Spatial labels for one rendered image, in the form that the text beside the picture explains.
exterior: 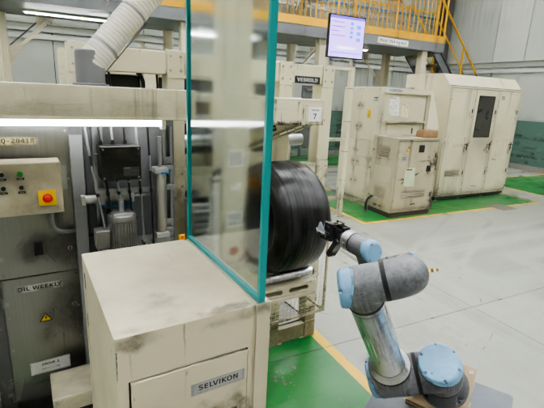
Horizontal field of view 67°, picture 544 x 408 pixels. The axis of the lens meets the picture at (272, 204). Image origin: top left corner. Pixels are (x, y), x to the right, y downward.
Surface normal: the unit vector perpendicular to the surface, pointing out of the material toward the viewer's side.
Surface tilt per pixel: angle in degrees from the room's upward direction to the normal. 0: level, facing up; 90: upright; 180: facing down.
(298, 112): 90
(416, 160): 90
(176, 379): 90
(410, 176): 90
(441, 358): 38
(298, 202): 61
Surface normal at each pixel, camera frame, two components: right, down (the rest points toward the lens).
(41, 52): 0.45, 0.25
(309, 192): 0.43, -0.42
